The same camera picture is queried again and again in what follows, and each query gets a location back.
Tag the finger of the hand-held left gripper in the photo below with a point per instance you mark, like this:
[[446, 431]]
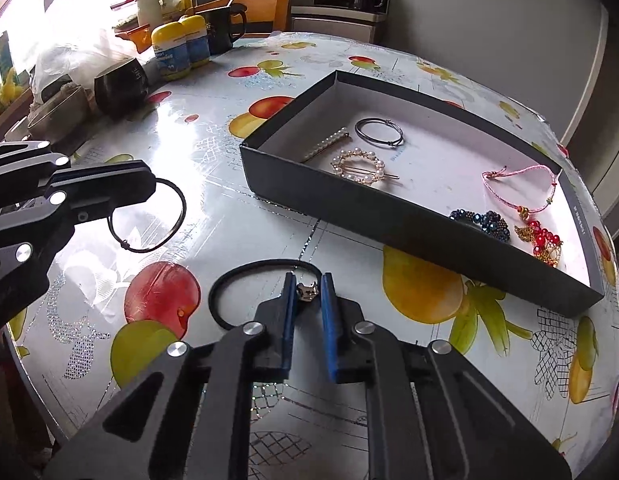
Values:
[[109, 172], [89, 207]]

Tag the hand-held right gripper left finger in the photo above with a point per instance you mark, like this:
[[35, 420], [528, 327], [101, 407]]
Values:
[[288, 320]]

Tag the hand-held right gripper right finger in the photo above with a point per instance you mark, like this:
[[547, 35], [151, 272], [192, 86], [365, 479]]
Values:
[[330, 325]]

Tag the round pearl hair clip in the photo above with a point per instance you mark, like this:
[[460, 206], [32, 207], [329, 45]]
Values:
[[357, 166]]

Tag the shallow black cardboard box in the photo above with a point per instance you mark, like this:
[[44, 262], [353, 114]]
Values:
[[414, 180]]

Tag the straight pearl hair clip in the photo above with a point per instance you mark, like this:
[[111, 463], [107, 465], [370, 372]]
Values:
[[327, 142]]

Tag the red bead gold ornament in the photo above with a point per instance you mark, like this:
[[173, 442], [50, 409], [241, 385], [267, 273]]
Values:
[[542, 242]]

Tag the dark round cup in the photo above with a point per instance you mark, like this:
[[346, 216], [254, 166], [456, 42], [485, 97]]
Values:
[[120, 87]]

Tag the clear plastic bag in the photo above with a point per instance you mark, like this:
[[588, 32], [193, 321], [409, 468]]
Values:
[[79, 50]]

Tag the yellow-capped blue bottles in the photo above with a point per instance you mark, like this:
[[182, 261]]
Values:
[[170, 52]]

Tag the orange tray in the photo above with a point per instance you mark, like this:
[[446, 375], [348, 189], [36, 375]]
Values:
[[134, 39]]

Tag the yellow blue label bottle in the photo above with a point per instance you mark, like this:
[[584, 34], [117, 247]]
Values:
[[195, 42]]

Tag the white cup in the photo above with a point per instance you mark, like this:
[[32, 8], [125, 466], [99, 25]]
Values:
[[149, 10]]

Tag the black mug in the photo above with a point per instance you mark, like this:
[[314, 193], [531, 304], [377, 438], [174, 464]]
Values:
[[222, 30]]

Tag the orange wooden chair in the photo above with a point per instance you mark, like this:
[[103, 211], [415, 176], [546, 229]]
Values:
[[264, 12]]

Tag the grey cabinet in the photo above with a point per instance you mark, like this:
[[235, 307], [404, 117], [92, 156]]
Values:
[[334, 22]]

